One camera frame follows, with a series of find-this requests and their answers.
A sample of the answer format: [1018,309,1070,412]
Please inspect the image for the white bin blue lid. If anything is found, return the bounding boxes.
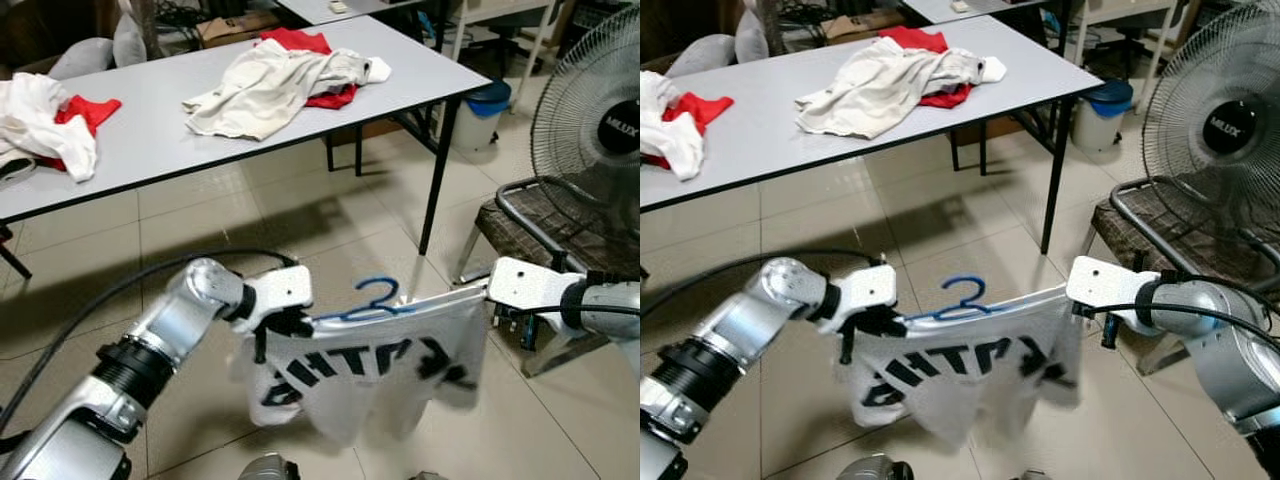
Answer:
[452,80,514,157]
[1072,78,1137,155]

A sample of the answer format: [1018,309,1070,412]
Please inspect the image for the black standing fan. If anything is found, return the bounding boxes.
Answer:
[1142,5,1280,263]
[528,5,641,219]

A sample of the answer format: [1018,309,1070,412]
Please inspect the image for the grey narrow pillow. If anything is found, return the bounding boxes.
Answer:
[733,8,767,67]
[112,10,151,69]

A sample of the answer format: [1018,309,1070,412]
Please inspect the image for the grey square pillow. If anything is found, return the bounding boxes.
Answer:
[665,33,740,80]
[45,37,117,82]

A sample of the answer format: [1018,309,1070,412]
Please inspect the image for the cream garment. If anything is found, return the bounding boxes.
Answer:
[183,40,393,142]
[795,38,1009,142]

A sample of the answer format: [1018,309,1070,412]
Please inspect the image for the brown woven chrome chair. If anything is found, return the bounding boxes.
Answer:
[1088,175,1280,377]
[455,175,641,377]

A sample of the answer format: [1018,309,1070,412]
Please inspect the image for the white black print T-shirt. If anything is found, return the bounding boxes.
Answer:
[840,285,1087,447]
[232,285,491,447]

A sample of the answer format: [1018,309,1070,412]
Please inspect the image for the plain white shirt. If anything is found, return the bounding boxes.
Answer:
[0,73,99,185]
[640,70,707,182]

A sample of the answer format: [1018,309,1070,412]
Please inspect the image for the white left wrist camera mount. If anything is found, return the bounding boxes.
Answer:
[825,261,899,327]
[240,264,314,331]

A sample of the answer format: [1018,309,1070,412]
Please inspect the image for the blue wire hanger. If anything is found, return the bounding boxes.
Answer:
[905,274,1008,324]
[312,276,421,324]

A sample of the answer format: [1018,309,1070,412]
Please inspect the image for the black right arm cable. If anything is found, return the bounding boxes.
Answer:
[1090,268,1280,353]
[545,265,641,319]

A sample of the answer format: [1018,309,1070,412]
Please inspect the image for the grey left robot leg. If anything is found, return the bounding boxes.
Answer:
[838,453,917,480]
[238,453,301,480]

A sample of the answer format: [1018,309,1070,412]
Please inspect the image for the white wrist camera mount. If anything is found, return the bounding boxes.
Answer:
[240,264,314,331]
[1065,254,1162,320]
[825,261,899,327]
[487,256,587,314]

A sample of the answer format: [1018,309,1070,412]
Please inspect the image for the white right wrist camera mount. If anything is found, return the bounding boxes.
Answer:
[487,256,587,314]
[1065,254,1162,320]

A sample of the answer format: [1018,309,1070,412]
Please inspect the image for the brown cardboard box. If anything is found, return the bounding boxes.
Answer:
[820,11,902,44]
[195,10,282,49]

